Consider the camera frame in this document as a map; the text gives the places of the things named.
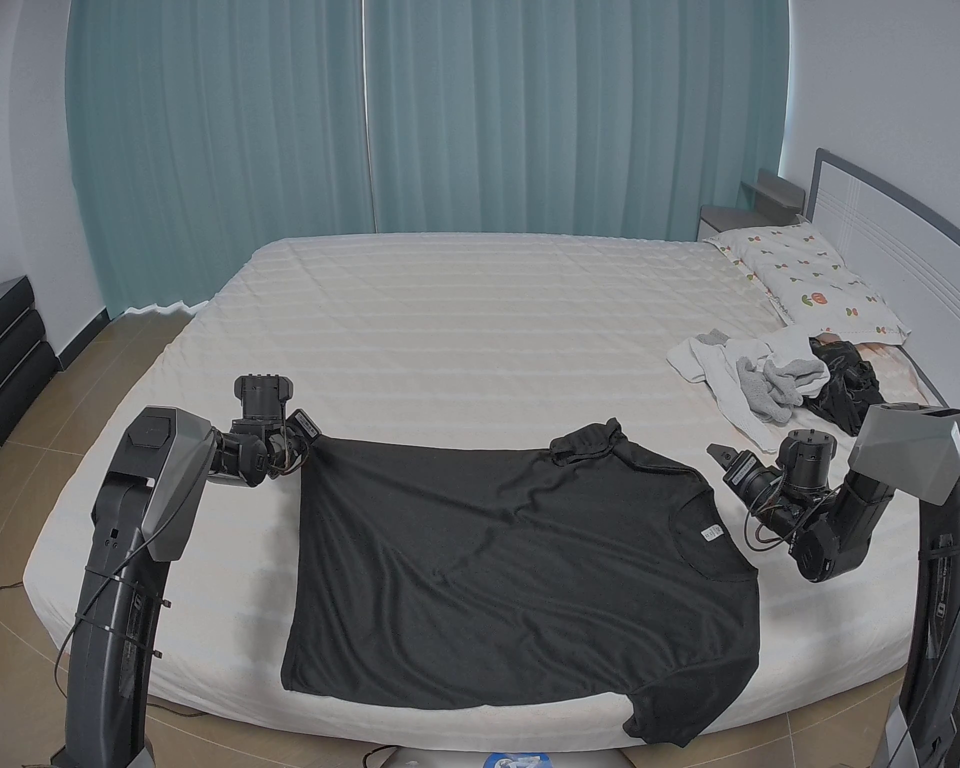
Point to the black chest of drawers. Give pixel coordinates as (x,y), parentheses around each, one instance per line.
(22,352)

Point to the bed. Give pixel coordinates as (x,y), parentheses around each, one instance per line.
(487,337)

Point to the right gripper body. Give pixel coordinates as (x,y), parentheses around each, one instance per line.
(757,491)

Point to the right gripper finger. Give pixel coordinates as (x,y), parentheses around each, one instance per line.
(724,456)

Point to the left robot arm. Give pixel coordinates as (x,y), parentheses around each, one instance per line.
(157,480)

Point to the black garment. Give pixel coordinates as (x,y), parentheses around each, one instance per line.
(844,382)

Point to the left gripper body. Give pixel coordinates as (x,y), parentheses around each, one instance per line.
(296,446)

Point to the pile of clothes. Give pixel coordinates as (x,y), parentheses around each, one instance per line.
(720,367)

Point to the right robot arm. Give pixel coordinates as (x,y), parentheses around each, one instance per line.
(907,457)

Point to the white printed pillow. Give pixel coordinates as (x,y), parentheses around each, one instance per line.
(810,277)

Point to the grey bedside table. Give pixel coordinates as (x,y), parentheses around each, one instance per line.
(739,217)

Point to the blue-green curtain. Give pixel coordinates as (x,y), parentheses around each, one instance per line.
(217,150)
(570,120)

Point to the black T-shirt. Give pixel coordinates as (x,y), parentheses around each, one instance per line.
(510,570)

